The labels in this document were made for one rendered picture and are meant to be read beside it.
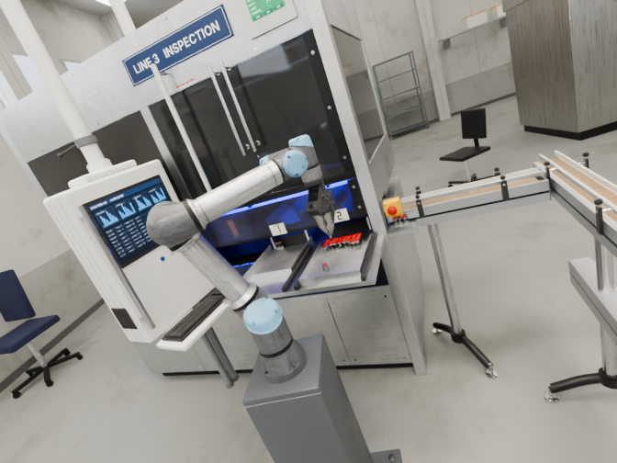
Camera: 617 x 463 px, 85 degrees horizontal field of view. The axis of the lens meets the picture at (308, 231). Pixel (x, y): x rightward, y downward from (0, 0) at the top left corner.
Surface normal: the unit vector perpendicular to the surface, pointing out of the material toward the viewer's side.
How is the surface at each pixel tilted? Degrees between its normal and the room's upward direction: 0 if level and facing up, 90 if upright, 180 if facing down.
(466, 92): 90
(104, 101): 90
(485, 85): 90
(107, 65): 90
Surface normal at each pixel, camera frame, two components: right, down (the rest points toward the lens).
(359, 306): -0.29, 0.41
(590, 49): -0.08, 0.36
